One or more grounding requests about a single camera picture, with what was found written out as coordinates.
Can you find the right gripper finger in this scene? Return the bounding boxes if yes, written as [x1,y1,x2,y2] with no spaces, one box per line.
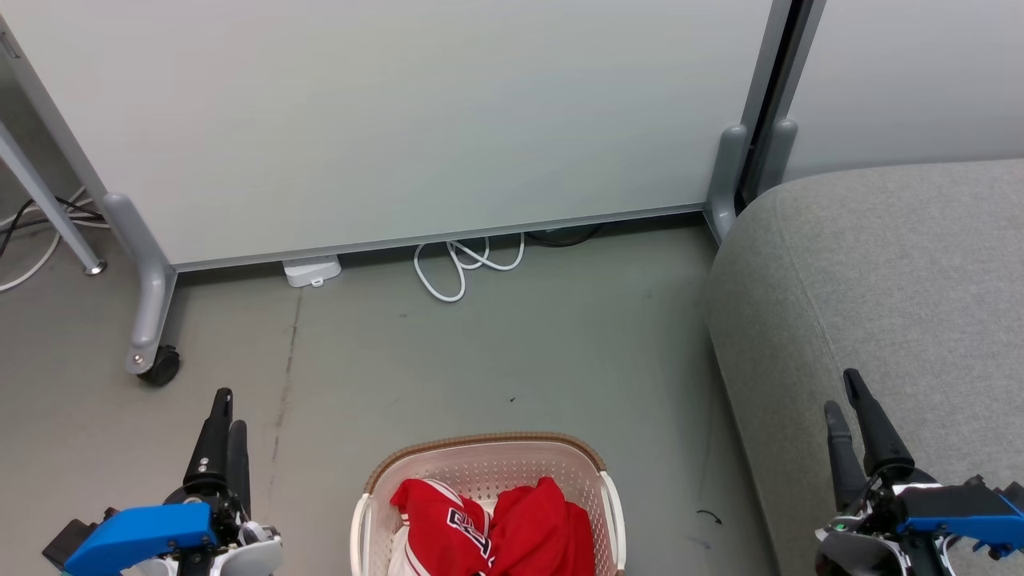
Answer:
[823,400,870,513]
[842,368,916,482]

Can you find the grey fabric sofa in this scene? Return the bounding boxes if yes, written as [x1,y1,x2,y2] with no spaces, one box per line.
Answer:
[703,158,1024,576]

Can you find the short grey partition foot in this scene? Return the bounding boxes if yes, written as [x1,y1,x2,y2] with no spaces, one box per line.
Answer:
[705,122,750,244]
[750,118,800,202]

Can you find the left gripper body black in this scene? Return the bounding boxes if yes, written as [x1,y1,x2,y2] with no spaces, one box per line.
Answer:
[164,484,283,576]

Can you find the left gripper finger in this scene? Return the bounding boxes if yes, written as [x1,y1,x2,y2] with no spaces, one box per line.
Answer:
[183,388,234,490]
[227,419,252,514]

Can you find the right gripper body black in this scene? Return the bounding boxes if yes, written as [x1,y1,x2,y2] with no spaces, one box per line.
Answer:
[814,468,965,576]

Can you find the white power adapter box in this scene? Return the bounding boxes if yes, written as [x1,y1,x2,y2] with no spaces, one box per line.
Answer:
[282,254,343,290]

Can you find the grey metal table leg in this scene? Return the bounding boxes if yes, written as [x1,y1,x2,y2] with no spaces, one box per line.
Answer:
[0,120,108,278]

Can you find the small white partition panel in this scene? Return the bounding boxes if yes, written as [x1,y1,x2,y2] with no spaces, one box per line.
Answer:
[778,0,1024,184]

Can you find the black caster wheel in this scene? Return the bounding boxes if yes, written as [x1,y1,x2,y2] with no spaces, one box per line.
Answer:
[136,345,182,389]

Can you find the black cable under partition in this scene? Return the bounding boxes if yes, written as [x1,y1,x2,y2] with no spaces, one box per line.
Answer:
[524,223,603,248]

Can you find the red jersey with white stripes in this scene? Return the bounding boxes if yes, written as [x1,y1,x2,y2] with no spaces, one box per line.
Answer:
[389,478,498,576]

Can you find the plain red garment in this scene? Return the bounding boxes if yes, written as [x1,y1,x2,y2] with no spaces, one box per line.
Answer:
[486,476,598,576]

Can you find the large white partition panel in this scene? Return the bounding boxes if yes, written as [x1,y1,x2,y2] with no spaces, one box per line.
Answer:
[0,0,794,274]

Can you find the white laundry basket brown rim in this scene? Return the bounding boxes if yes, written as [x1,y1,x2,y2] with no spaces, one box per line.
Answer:
[350,433,627,576]

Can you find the grey partition foot with caster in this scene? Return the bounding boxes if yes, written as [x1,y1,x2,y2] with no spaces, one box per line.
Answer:
[101,192,179,378]

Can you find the black floor cable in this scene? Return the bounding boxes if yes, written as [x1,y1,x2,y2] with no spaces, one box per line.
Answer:
[0,198,106,258]

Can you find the white coiled cable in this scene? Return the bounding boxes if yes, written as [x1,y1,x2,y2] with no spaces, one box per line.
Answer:
[412,231,527,304]

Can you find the white floor cable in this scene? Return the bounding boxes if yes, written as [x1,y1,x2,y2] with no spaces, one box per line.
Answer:
[0,186,110,294]

